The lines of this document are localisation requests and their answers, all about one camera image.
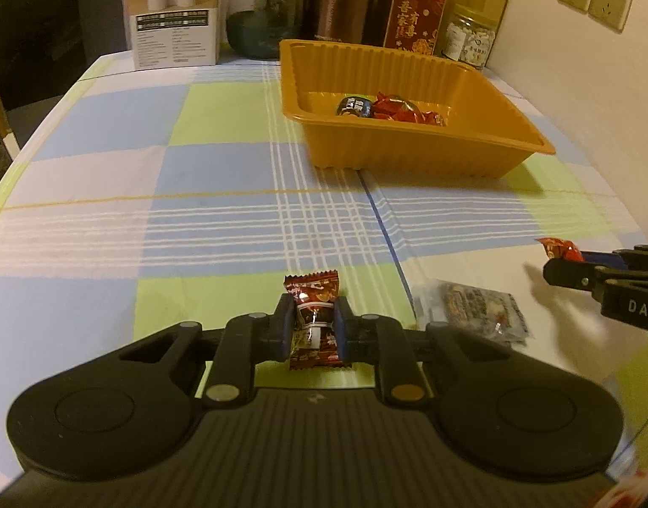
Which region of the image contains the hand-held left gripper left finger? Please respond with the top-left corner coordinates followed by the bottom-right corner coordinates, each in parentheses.
top-left (99, 293), bottom-right (296, 409)

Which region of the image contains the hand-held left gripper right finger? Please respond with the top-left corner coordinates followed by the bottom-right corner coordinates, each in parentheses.
top-left (335, 296), bottom-right (537, 409)

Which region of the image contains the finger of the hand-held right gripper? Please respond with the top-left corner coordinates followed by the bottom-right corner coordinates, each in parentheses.
top-left (582, 246), bottom-right (648, 270)
top-left (543, 258), bottom-right (648, 297)

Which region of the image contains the red gold candy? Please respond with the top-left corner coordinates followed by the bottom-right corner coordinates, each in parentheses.
top-left (536, 237), bottom-right (585, 264)

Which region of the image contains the dark red candy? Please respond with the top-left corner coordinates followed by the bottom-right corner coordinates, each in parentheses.
top-left (283, 270), bottom-right (345, 370)

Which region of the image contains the orange plastic tray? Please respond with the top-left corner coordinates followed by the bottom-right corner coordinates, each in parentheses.
top-left (278, 39), bottom-right (557, 178)

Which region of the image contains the clear nut snack packet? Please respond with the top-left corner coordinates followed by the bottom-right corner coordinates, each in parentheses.
top-left (411, 279), bottom-right (532, 347)

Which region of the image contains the checked tablecloth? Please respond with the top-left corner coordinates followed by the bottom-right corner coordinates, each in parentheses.
top-left (0, 53), bottom-right (648, 508)

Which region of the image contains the dark blue wrapped candy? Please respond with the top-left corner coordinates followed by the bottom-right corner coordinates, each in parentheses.
top-left (335, 95), bottom-right (377, 118)

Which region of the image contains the plastic jar with yellow lid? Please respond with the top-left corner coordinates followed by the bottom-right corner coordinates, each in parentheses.
top-left (441, 4), bottom-right (498, 71)

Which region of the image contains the red gold tin box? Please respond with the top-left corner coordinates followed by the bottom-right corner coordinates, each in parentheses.
top-left (377, 0), bottom-right (453, 56)

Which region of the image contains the glass jar with green lid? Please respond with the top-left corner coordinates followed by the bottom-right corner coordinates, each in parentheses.
top-left (225, 0), bottom-right (306, 60)

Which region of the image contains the brown metal thermos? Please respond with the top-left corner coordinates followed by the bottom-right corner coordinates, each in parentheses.
top-left (303, 0), bottom-right (380, 43)

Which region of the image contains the white cardboard box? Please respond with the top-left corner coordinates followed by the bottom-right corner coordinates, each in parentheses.
top-left (120, 0), bottom-right (222, 71)

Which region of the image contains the black monitor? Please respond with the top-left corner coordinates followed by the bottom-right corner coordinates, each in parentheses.
top-left (0, 0), bottom-right (129, 112)

